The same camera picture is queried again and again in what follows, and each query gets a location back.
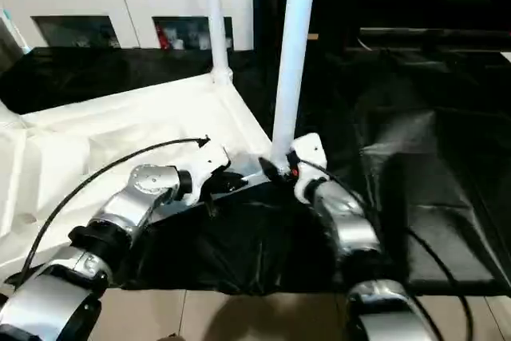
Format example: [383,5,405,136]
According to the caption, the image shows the white plastic table top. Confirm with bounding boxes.
[0,69,277,278]

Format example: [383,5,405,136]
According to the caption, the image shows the black work mat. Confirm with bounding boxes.
[0,42,511,295]

